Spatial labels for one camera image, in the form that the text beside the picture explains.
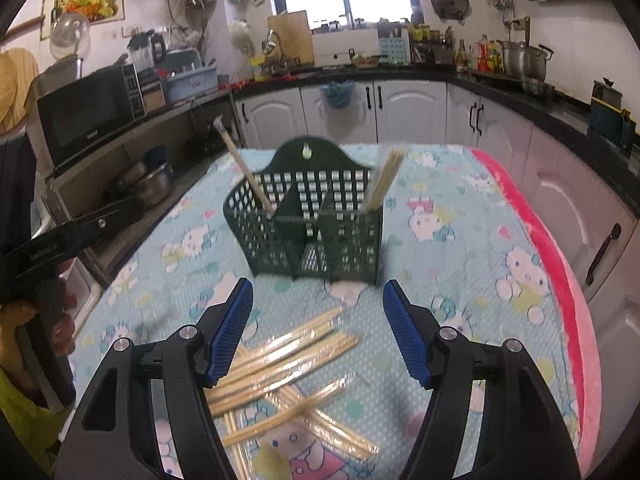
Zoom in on clear dome lid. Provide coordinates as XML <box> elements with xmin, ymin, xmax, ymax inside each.
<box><xmin>49</xmin><ymin>12</ymin><xmax>92</xmax><ymax>59</ymax></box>

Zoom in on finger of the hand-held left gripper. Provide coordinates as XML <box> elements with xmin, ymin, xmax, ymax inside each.
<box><xmin>54</xmin><ymin>198</ymin><xmax>148</xmax><ymax>258</ymax></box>

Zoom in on wooden cutting board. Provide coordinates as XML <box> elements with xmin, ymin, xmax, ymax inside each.
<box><xmin>267</xmin><ymin>10</ymin><xmax>315</xmax><ymax>67</ymax></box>

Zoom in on person's left hand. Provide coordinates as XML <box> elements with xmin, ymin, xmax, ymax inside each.
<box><xmin>0</xmin><ymin>260</ymin><xmax>80</xmax><ymax>378</ymax></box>

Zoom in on large steel pot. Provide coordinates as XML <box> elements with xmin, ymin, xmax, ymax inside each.
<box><xmin>501</xmin><ymin>40</ymin><xmax>555</xmax><ymax>81</ymax></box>

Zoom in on woven straw mat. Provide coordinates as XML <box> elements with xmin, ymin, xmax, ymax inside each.
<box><xmin>0</xmin><ymin>47</ymin><xmax>40</xmax><ymax>134</ymax></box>

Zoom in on blue hanging basket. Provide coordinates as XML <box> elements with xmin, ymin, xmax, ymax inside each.
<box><xmin>319</xmin><ymin>81</ymin><xmax>357</xmax><ymax>110</ymax></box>

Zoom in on blue countertop appliance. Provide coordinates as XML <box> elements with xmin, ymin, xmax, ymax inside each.
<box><xmin>587</xmin><ymin>78</ymin><xmax>636</xmax><ymax>152</ymax></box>

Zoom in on steel pots on shelf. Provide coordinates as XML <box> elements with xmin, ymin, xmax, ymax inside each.
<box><xmin>109</xmin><ymin>146</ymin><xmax>174</xmax><ymax>209</ymax></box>

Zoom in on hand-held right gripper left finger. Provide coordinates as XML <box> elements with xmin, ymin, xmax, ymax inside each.
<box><xmin>54</xmin><ymin>277</ymin><xmax>254</xmax><ymax>480</ymax></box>

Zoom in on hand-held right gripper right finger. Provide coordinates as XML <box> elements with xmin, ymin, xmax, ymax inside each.
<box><xmin>382</xmin><ymin>280</ymin><xmax>583</xmax><ymax>480</ymax></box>

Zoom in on black microwave oven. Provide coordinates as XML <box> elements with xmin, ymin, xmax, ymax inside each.
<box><xmin>36</xmin><ymin>63</ymin><xmax>147</xmax><ymax>167</ymax></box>

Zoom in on round pot lid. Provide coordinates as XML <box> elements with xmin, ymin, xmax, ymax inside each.
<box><xmin>430</xmin><ymin>0</ymin><xmax>471</xmax><ymax>24</ymax></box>

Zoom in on row of seasoning bottles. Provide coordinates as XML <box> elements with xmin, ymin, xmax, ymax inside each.
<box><xmin>411</xmin><ymin>22</ymin><xmax>504</xmax><ymax>73</ymax></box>

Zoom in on bundle of chopsticks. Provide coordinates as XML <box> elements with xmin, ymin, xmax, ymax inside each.
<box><xmin>360</xmin><ymin>148</ymin><xmax>406</xmax><ymax>214</ymax></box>

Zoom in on white storage box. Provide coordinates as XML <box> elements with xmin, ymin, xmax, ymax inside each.
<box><xmin>312</xmin><ymin>29</ymin><xmax>382</xmax><ymax>67</ymax></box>

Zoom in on cartoon cat printed blanket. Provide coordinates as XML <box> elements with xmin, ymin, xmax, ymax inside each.
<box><xmin>70</xmin><ymin>142</ymin><xmax>587</xmax><ymax>480</ymax></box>

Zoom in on green plastic utensil basket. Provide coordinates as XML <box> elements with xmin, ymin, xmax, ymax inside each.
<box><xmin>221</xmin><ymin>136</ymin><xmax>387</xmax><ymax>284</ymax></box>

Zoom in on person's left forearm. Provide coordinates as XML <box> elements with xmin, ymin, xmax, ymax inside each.
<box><xmin>0</xmin><ymin>364</ymin><xmax>75</xmax><ymax>478</ymax></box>

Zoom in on wooden-handled kitchen tool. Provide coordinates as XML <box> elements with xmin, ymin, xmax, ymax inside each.
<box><xmin>212</xmin><ymin>116</ymin><xmax>275</xmax><ymax>215</ymax></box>

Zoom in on black kitchen countertop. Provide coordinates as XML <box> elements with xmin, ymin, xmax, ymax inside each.
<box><xmin>218</xmin><ymin>62</ymin><xmax>640</xmax><ymax>178</ymax></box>

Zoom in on fruit wall picture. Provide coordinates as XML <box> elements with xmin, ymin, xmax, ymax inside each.
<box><xmin>41</xmin><ymin>0</ymin><xmax>123</xmax><ymax>27</ymax></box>

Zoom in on blender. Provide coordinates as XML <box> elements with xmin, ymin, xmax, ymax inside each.
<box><xmin>127</xmin><ymin>31</ymin><xmax>167</xmax><ymax>72</ymax></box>

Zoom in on pile of chopsticks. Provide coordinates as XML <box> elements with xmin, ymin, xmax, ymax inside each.
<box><xmin>205</xmin><ymin>306</ymin><xmax>382</xmax><ymax>480</ymax></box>

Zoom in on blue dish rack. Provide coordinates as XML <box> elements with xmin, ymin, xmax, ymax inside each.
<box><xmin>164</xmin><ymin>47</ymin><xmax>220</xmax><ymax>106</ymax></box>

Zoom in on teal knife rack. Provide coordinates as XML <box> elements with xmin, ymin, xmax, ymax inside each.
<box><xmin>377</xmin><ymin>35</ymin><xmax>412</xmax><ymax>65</ymax></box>

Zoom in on sink faucet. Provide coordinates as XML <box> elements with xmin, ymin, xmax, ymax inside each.
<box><xmin>264</xmin><ymin>29</ymin><xmax>287</xmax><ymax>63</ymax></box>

